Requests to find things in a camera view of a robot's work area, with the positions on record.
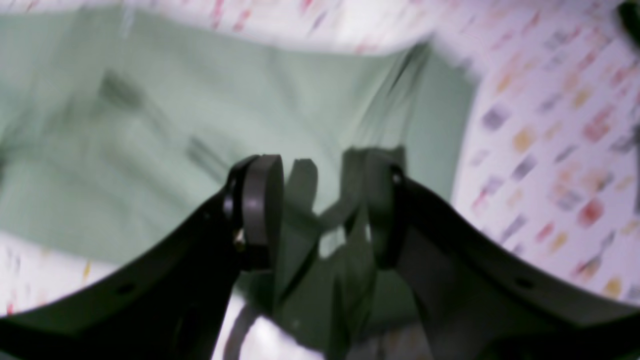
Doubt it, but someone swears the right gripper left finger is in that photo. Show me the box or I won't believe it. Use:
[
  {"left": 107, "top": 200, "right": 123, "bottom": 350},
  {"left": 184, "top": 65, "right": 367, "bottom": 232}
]
[{"left": 1, "top": 154, "right": 285, "bottom": 360}]

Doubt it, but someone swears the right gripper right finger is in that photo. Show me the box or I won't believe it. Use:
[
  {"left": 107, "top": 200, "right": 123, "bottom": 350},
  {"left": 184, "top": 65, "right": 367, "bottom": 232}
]
[{"left": 367, "top": 150, "right": 640, "bottom": 360}]

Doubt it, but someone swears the light green T-shirt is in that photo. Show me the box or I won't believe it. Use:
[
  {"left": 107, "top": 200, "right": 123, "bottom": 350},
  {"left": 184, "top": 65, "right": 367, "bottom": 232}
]
[{"left": 1, "top": 6, "right": 475, "bottom": 360}]

